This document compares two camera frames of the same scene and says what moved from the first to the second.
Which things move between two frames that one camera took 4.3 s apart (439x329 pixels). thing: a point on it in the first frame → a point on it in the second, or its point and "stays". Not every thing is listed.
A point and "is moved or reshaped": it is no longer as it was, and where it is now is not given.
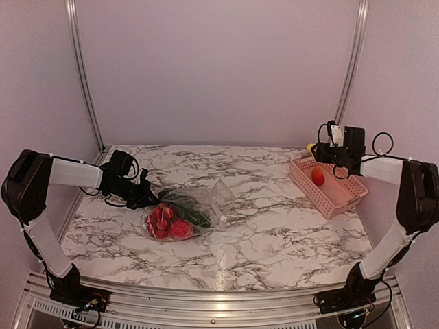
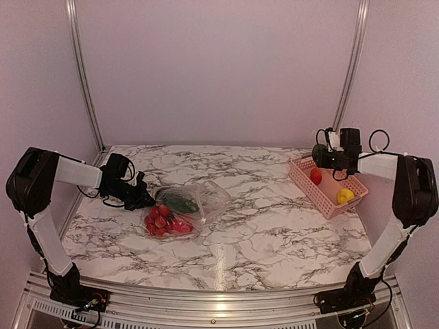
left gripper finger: x=141 y=205 stays
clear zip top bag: x=183 y=214 is moved or reshaped
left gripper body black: x=134 y=195 stays
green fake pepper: x=184 y=212 is moved or reshaped
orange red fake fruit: x=317 y=177 stays
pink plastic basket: x=335 y=195 stays
